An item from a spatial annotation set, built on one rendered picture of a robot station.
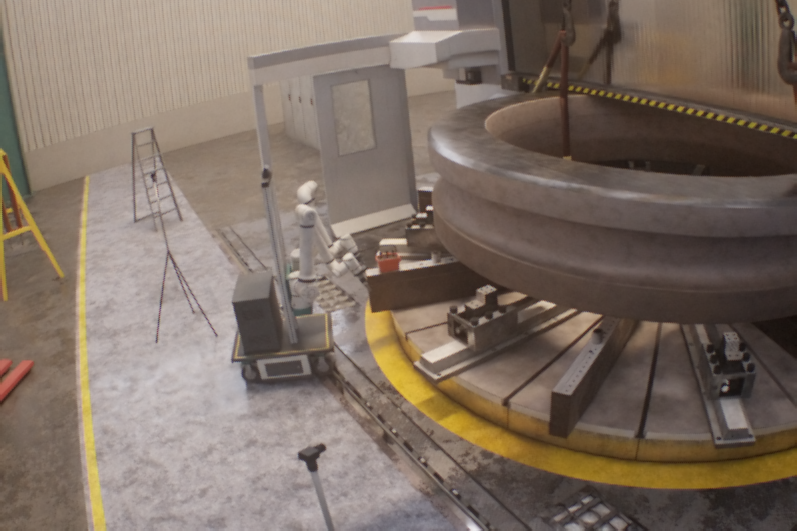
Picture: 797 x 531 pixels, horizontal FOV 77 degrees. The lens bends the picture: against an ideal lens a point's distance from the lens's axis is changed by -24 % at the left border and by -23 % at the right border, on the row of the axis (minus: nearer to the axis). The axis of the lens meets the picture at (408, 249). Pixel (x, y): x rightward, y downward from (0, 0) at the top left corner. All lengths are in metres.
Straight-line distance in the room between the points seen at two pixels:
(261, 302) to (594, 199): 2.80
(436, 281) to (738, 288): 2.94
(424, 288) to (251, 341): 1.68
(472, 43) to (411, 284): 3.34
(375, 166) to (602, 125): 3.22
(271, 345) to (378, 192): 4.04
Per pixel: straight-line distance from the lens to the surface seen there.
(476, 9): 7.99
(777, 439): 4.69
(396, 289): 5.83
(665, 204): 4.09
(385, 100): 8.78
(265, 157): 8.29
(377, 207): 9.00
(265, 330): 5.41
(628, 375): 4.82
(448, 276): 5.88
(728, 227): 4.20
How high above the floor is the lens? 3.02
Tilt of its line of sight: 22 degrees down
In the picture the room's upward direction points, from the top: 6 degrees counter-clockwise
